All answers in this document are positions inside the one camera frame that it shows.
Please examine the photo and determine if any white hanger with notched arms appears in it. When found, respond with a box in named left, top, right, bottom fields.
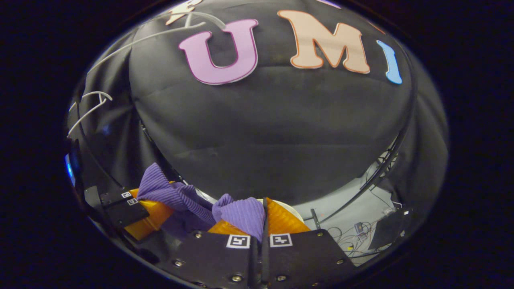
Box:
left=86, top=11, right=227, bottom=75

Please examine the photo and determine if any black clothes rack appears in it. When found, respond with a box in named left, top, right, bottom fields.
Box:
left=137, top=40, right=418, bottom=231

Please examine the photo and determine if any plain white hanger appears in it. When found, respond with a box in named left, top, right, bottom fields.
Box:
left=67, top=91, right=113, bottom=137

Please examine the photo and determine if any black tripod stand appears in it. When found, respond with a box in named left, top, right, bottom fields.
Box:
left=363, top=149, right=402, bottom=190

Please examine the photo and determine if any black floor box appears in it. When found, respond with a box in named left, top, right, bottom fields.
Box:
left=369, top=209, right=411, bottom=250

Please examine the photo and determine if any purple knit shirt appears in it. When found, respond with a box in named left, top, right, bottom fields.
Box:
left=137, top=163, right=266, bottom=241

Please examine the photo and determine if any tangle of black floor cables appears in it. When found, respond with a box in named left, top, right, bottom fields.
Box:
left=326, top=189, right=402, bottom=258

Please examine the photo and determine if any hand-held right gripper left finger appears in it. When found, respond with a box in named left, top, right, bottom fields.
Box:
left=159, top=219, right=258, bottom=289

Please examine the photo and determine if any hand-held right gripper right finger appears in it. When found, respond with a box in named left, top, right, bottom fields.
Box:
left=261, top=197, right=359, bottom=289

